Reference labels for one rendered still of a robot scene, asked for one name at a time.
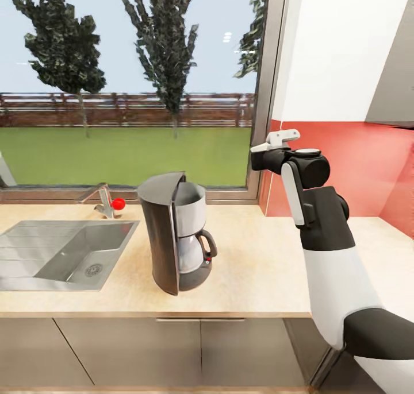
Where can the paper coffee filter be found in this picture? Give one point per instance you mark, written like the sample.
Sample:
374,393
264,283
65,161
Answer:
265,145

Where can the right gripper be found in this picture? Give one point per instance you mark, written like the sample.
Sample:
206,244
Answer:
262,160

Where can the coffee maker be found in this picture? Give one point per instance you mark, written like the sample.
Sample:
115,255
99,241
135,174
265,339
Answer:
174,211

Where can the drop in sink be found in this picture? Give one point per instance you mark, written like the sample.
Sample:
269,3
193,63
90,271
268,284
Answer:
65,255

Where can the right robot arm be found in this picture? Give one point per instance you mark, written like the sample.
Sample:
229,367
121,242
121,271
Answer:
345,307

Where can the fixed window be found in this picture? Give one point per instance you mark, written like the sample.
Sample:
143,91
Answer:
118,91

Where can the countertop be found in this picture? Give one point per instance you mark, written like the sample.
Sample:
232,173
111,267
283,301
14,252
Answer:
388,256
259,272

